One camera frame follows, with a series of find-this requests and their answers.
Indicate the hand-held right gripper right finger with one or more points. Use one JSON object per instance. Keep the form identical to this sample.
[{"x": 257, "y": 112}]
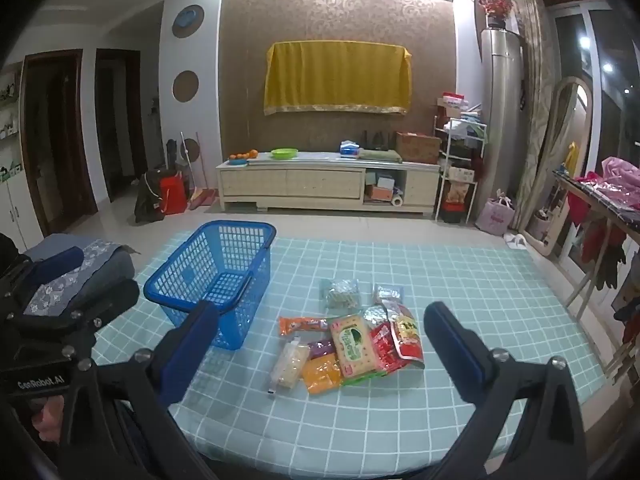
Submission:
[{"x": 452, "y": 350}]

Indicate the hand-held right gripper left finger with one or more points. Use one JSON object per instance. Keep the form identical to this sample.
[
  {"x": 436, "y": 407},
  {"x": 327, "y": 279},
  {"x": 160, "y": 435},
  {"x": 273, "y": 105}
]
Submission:
[{"x": 192, "y": 345}]

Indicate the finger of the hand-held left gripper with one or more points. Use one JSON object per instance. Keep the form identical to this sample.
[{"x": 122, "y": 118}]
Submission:
[
  {"x": 107, "y": 302},
  {"x": 57, "y": 265}
]

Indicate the red and yellow snack pouch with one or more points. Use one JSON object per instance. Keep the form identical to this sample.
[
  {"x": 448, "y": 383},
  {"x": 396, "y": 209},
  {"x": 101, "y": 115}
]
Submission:
[{"x": 406, "y": 335}]

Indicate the red snack packet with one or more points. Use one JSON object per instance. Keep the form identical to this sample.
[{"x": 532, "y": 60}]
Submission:
[{"x": 386, "y": 355}]

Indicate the small silver snack packet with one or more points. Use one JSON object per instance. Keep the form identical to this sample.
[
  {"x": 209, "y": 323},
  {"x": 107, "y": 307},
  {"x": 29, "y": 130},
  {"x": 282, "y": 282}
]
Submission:
[
  {"x": 375, "y": 316},
  {"x": 389, "y": 292}
]

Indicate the pink and green cracker packet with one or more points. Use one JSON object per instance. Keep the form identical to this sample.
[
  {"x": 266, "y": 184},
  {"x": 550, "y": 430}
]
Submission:
[{"x": 355, "y": 347}]

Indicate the white snack packet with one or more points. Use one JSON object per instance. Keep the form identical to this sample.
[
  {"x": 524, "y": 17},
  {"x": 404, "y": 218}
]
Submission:
[{"x": 290, "y": 362}]

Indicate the blue plastic basket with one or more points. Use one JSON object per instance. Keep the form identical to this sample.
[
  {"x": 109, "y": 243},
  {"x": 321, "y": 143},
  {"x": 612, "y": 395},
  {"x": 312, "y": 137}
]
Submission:
[{"x": 225, "y": 245}]

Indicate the orange sausage packet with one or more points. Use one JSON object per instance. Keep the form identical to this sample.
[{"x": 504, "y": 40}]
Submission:
[{"x": 300, "y": 325}]

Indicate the purple snack packet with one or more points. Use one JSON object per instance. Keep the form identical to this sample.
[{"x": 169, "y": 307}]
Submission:
[{"x": 322, "y": 347}]

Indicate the orange snack packet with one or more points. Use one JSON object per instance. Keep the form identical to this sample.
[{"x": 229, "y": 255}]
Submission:
[{"x": 322, "y": 375}]

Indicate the person's left hand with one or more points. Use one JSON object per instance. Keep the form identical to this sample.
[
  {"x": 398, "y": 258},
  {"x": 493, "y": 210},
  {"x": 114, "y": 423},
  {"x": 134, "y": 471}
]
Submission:
[{"x": 47, "y": 410}]

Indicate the teal checked tablecloth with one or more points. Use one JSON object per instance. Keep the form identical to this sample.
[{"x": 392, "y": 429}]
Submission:
[{"x": 375, "y": 420}]

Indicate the black bag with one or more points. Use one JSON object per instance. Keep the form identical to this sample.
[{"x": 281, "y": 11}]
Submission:
[{"x": 147, "y": 200}]

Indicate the pair of white slippers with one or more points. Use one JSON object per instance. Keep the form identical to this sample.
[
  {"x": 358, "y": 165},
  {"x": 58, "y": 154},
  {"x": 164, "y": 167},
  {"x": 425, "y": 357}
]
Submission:
[{"x": 515, "y": 241}]

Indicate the red paper bag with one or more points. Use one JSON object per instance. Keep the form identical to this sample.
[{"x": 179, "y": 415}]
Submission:
[{"x": 173, "y": 192}]

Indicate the dark wooden door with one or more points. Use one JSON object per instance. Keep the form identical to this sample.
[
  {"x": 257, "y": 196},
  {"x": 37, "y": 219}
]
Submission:
[{"x": 60, "y": 135}]

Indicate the pink tote bag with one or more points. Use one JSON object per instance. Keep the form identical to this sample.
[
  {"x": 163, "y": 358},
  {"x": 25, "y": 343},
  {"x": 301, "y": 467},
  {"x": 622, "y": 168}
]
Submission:
[{"x": 494, "y": 217}]

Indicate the broom with red head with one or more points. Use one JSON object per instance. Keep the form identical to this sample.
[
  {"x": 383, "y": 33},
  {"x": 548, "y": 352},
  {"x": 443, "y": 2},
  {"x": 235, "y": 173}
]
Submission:
[{"x": 202, "y": 197}]

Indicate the white tape roll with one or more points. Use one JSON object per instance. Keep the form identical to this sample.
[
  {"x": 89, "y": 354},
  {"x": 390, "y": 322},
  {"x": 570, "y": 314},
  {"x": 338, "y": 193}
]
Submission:
[{"x": 397, "y": 201}]

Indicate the orange box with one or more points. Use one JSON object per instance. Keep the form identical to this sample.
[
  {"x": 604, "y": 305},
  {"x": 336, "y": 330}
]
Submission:
[{"x": 384, "y": 194}]

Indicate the white shelf rack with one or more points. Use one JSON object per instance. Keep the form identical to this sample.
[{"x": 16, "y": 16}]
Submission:
[{"x": 460, "y": 170}]

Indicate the red hanging clothes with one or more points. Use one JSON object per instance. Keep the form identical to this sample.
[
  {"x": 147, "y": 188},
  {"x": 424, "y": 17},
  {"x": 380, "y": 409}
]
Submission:
[{"x": 600, "y": 245}]

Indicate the beige low cabinet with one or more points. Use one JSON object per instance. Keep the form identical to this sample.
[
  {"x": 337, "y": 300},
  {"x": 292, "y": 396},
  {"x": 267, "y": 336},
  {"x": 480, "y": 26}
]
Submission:
[{"x": 300, "y": 182}]

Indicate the pile of oranges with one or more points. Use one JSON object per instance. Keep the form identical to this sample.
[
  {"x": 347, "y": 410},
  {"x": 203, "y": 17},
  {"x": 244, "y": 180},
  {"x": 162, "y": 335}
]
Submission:
[{"x": 244, "y": 155}]

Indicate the brown cardboard box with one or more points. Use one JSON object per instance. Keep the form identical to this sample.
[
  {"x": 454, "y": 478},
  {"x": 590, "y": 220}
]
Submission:
[{"x": 417, "y": 147}]

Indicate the wooden folding table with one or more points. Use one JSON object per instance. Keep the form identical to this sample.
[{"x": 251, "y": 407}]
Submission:
[{"x": 605, "y": 210}]

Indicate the folded green cloth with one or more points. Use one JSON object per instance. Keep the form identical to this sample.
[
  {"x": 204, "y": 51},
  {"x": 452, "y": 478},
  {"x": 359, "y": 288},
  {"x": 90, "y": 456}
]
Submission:
[{"x": 380, "y": 156}]

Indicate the green plastic bowl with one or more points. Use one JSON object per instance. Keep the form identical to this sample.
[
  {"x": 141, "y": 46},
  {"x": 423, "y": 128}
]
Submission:
[{"x": 285, "y": 154}]

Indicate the blue tissue box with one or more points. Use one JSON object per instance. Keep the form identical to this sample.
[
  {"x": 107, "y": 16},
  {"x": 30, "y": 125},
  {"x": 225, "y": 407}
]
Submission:
[{"x": 350, "y": 148}]

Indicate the pink cloth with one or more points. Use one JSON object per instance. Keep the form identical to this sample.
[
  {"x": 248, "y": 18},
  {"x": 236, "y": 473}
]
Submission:
[{"x": 622, "y": 175}]

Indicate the tall standing air conditioner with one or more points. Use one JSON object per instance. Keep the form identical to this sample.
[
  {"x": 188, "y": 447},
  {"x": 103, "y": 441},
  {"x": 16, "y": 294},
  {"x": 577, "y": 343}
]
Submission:
[{"x": 502, "y": 110}]

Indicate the arched standing mirror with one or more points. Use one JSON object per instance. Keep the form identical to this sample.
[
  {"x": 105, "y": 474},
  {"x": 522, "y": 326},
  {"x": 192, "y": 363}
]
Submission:
[{"x": 560, "y": 125}]

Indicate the patterned beige curtain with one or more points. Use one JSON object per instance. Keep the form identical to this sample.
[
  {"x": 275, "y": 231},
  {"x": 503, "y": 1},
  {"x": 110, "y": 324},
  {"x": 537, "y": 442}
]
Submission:
[{"x": 532, "y": 85}]

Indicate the yellow hanging cloth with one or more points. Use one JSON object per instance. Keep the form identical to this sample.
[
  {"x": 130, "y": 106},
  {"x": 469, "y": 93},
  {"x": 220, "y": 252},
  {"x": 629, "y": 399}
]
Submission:
[{"x": 337, "y": 77}]

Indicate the glass sliding door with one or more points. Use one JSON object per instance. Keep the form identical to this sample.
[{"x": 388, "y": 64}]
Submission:
[{"x": 612, "y": 75}]

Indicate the vase of red flowers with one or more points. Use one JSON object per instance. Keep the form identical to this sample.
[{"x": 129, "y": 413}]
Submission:
[{"x": 496, "y": 10}]

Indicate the round wall niche blue plate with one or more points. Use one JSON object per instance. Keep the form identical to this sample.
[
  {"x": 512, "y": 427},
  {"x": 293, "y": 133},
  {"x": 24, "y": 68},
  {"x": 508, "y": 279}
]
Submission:
[{"x": 187, "y": 21}]

